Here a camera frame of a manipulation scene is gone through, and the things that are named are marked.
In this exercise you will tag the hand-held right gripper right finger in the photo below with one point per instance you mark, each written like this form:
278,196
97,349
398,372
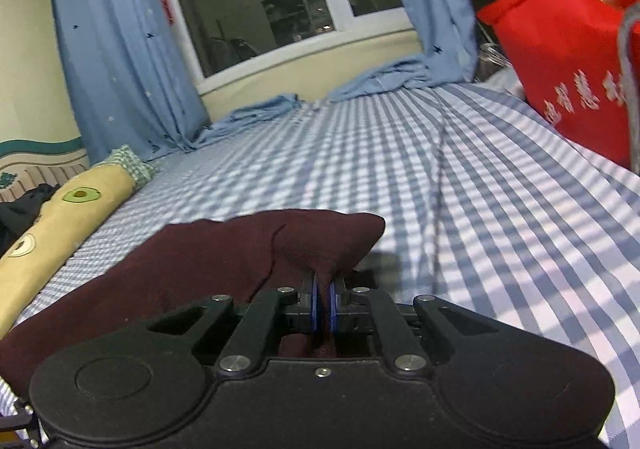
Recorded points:
334,306

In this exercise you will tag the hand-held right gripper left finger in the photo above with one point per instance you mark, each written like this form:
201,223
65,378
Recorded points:
314,306

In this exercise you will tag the maroon t-shirt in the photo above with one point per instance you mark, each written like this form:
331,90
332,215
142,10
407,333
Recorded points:
210,259

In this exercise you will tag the blue checked bed sheet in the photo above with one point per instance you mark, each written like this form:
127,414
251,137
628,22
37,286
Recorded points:
400,164

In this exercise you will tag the green checked cloth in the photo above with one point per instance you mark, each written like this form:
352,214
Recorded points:
129,164

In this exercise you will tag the yellow avocado-print bolster pillow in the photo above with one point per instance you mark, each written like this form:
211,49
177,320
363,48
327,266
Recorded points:
55,229

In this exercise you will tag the dark cloth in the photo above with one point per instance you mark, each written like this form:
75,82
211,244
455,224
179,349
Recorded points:
22,219

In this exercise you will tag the blue star-print curtain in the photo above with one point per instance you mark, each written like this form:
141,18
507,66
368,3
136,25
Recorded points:
120,69
430,4

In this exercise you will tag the white-framed window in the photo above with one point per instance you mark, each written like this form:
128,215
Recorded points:
250,4

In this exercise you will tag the red fabric bag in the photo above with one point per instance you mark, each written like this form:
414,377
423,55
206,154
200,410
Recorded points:
560,49

